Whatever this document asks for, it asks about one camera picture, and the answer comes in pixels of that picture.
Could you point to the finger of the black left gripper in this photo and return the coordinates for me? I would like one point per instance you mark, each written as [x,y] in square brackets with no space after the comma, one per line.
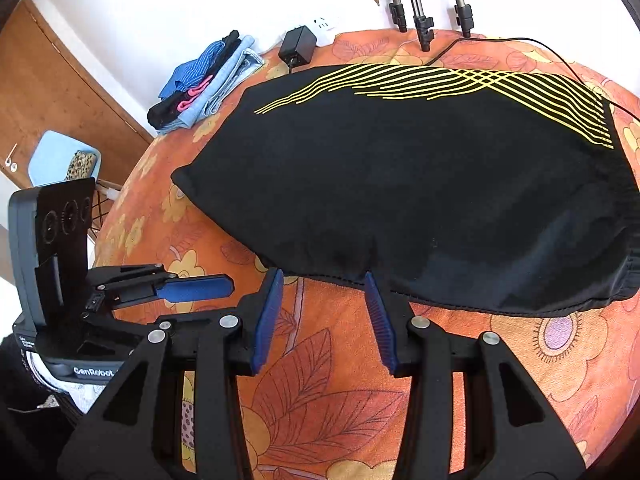
[195,289]

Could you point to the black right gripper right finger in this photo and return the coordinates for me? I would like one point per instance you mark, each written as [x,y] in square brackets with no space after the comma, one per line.
[474,412]

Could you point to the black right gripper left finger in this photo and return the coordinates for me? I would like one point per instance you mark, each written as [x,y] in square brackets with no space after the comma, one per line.
[172,411]

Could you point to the black pants with yellow stripes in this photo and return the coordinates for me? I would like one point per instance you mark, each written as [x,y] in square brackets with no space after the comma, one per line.
[481,190]

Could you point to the leopard print item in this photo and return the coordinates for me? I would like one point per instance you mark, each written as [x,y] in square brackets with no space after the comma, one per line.
[81,165]

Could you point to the light blue chair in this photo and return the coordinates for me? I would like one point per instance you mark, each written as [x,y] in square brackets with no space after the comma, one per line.
[52,156]

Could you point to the black garment with pink trim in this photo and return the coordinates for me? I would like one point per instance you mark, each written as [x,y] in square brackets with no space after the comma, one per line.
[166,111]

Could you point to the blue ribbed folded garment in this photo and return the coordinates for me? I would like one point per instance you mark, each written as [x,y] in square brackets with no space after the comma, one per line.
[188,74]

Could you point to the light blue folded jeans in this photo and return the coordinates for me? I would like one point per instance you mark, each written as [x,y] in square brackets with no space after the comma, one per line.
[243,63]

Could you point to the black power adapter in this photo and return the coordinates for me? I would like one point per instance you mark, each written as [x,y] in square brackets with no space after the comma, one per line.
[298,47]

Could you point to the white wall power strip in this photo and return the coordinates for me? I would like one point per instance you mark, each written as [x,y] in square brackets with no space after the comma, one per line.
[320,25]

